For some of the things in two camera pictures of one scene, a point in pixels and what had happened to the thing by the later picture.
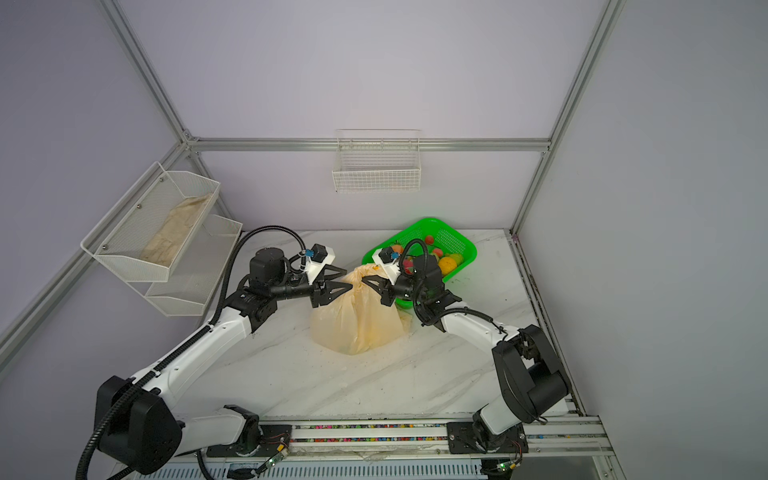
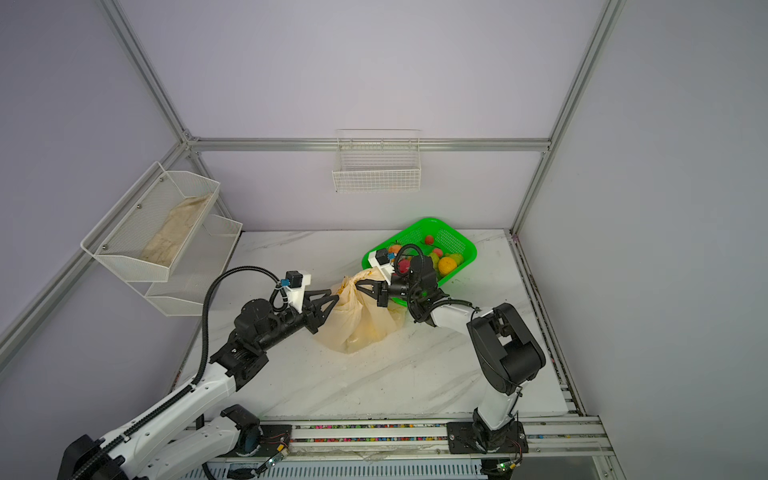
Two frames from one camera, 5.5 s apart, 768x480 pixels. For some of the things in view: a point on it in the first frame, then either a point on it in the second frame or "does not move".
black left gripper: (325, 295) -> (315, 317)
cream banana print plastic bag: (358, 321) does not move
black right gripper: (382, 283) does not move
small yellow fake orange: (446, 265) does not move
